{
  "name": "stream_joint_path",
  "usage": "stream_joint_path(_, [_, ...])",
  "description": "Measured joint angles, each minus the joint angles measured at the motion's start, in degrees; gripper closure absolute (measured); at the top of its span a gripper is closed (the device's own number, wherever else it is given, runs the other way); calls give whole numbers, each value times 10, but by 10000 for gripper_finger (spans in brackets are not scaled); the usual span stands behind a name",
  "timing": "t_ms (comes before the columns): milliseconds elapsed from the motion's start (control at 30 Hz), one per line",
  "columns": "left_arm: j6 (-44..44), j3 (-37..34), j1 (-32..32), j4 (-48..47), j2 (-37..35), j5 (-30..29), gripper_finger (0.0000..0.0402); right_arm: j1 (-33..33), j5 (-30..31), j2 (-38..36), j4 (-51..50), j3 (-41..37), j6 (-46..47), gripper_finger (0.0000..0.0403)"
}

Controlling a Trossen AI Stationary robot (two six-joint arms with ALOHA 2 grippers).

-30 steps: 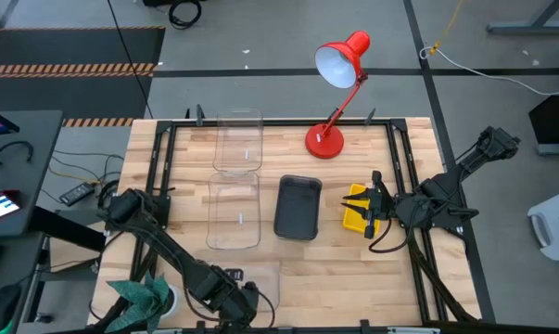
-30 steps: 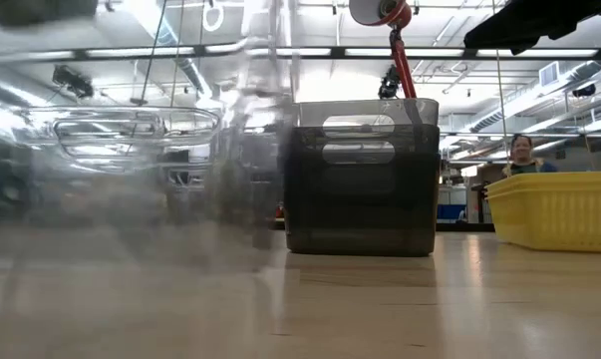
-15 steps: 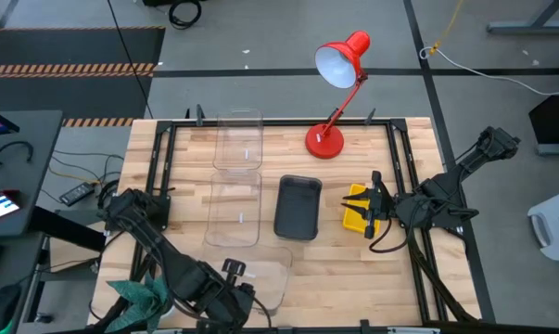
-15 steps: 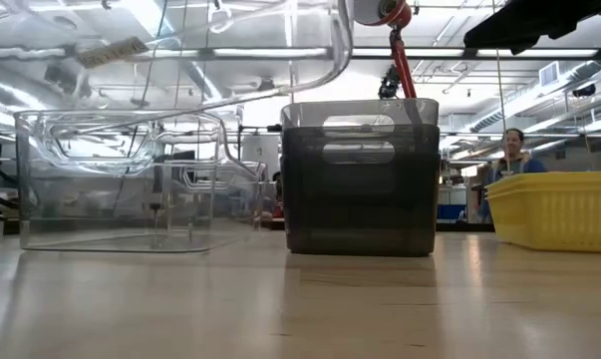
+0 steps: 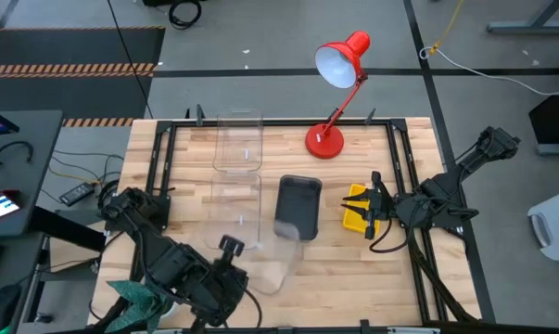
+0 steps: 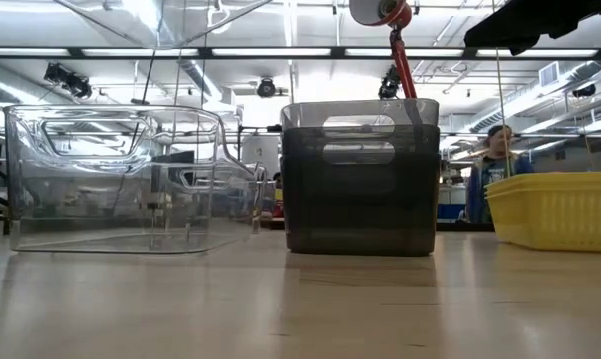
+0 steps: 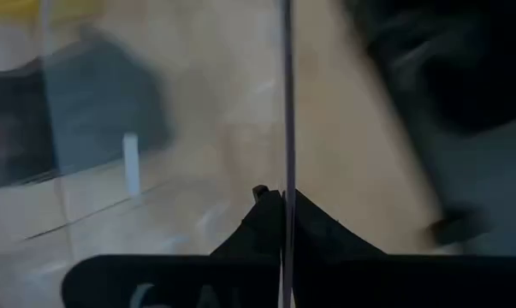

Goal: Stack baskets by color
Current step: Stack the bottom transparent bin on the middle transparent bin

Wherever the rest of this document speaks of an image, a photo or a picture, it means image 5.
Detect white plant pot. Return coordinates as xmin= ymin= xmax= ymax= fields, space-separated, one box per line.
xmin=160 ymin=303 xmax=181 ymax=321

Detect green cloth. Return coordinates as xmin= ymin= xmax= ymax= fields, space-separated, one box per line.
xmin=105 ymin=279 xmax=174 ymax=334

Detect coiled black cable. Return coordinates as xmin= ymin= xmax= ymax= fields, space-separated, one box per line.
xmin=168 ymin=0 xmax=203 ymax=31

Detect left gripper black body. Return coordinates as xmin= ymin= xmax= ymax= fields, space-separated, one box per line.
xmin=198 ymin=234 xmax=251 ymax=322

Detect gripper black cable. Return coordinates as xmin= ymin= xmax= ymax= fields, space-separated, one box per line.
xmin=241 ymin=281 xmax=264 ymax=328
xmin=368 ymin=217 xmax=418 ymax=254

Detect loose cables under table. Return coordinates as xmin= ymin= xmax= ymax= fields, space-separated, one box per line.
xmin=46 ymin=148 xmax=125 ymax=205

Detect black hazard-striped floor mat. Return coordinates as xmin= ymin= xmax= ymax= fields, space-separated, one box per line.
xmin=0 ymin=26 xmax=167 ymax=128

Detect white grey cart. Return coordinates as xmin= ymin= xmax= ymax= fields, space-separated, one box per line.
xmin=527 ymin=185 xmax=559 ymax=263

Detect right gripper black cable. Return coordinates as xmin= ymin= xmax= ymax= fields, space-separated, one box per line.
xmin=368 ymin=217 xmax=418 ymax=254

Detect grey metal table leg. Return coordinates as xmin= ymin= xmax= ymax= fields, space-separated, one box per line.
xmin=486 ymin=0 xmax=559 ymax=35

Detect black box on grey base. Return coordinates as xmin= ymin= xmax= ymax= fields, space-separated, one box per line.
xmin=527 ymin=95 xmax=559 ymax=156

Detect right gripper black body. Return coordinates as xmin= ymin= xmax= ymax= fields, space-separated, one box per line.
xmin=364 ymin=171 xmax=401 ymax=241

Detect left arm black cable bundle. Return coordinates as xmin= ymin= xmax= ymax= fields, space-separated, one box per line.
xmin=91 ymin=229 xmax=169 ymax=330

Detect arm black cable bundle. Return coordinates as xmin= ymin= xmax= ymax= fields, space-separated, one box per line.
xmin=406 ymin=225 xmax=477 ymax=323
xmin=91 ymin=229 xmax=169 ymax=330

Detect black power adapter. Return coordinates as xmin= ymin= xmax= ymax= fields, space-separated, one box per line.
xmin=58 ymin=181 xmax=96 ymax=207

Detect clear plastic basket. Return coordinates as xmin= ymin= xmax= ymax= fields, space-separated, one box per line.
xmin=212 ymin=109 xmax=264 ymax=173
xmin=207 ymin=172 xmax=262 ymax=251
xmin=248 ymin=221 xmax=304 ymax=296

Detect black cable on desk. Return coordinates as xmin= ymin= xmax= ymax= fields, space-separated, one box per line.
xmin=0 ymin=140 xmax=34 ymax=194

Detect white floor cable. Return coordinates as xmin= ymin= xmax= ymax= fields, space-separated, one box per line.
xmin=417 ymin=45 xmax=559 ymax=96

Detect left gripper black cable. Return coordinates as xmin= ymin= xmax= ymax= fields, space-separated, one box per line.
xmin=241 ymin=281 xmax=264 ymax=328

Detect black plastic basket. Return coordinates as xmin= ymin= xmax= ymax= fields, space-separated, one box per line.
xmin=273 ymin=174 xmax=324 ymax=241

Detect black aluminium table frame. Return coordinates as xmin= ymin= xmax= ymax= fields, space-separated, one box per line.
xmin=137 ymin=118 xmax=487 ymax=328

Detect short yellow plastic basket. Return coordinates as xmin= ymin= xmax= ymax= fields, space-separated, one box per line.
xmin=343 ymin=183 xmax=381 ymax=233

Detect yellow floor cable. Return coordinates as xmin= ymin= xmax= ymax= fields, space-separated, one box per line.
xmin=426 ymin=0 xmax=465 ymax=56

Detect red desk lamp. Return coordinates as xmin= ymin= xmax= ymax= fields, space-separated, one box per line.
xmin=305 ymin=30 xmax=372 ymax=161

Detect dark grey desk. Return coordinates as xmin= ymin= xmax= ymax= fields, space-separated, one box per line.
xmin=0 ymin=109 xmax=107 ymax=254

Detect long thin black floor cable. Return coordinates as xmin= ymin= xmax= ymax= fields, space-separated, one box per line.
xmin=106 ymin=0 xmax=155 ymax=120

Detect grey translucent plastic basket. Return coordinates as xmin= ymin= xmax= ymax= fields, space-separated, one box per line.
xmin=277 ymin=178 xmax=320 ymax=238

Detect right arm black cable bundle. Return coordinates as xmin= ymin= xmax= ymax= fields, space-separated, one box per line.
xmin=406 ymin=225 xmax=477 ymax=323

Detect black computer mouse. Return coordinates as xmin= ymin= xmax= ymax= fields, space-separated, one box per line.
xmin=0 ymin=284 xmax=22 ymax=333

